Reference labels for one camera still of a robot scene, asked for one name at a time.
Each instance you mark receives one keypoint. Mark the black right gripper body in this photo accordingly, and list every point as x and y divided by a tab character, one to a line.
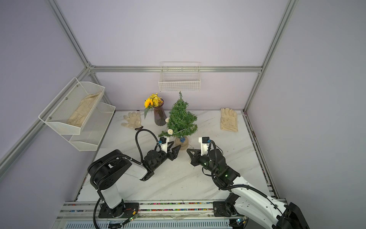
205	161

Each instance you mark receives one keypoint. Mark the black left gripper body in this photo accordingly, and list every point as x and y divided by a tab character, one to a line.
162	156

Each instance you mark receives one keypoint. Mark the small green christmas tree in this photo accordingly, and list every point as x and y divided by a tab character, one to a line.
179	109

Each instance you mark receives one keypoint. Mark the rattan ball string lights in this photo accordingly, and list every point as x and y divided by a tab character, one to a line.
181	127

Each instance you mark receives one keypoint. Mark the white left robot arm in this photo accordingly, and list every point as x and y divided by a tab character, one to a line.
107	170

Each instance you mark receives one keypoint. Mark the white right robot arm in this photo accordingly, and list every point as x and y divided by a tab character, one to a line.
251	200

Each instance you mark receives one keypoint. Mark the dark glass vase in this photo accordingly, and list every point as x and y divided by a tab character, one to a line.
159	114

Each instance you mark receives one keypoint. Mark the cream glove on table left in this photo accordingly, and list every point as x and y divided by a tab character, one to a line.
133	121

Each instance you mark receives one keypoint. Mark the cream glove on table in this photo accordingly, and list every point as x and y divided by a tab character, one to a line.
228	120
133	121

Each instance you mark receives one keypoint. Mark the cream glove on table right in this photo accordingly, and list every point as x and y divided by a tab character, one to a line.
228	120

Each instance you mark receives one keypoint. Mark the yellow sunflower bouquet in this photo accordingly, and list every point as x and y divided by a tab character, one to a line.
151	102

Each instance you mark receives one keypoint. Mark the cream glove in shelf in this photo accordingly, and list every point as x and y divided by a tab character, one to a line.
80	114

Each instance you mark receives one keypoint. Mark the white two-tier mesh shelf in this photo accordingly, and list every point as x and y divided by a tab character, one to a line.
89	136

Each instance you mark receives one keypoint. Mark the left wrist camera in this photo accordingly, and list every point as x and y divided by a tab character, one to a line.
163	144

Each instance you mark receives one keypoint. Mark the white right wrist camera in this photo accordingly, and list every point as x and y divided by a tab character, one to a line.
204	143

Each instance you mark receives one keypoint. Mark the white wire wall basket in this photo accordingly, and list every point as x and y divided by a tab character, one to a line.
179	76

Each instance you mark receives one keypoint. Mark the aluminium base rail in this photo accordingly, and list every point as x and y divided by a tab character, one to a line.
175	214

